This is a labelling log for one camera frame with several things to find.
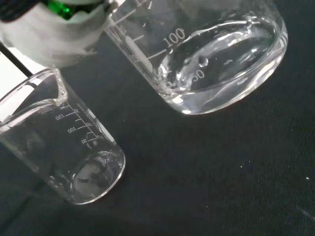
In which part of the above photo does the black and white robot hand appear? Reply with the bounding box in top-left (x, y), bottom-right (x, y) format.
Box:
top-left (0, 0), bottom-right (116, 68)

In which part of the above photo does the black bench cloth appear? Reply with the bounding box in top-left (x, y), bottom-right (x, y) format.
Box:
top-left (0, 0), bottom-right (315, 236)

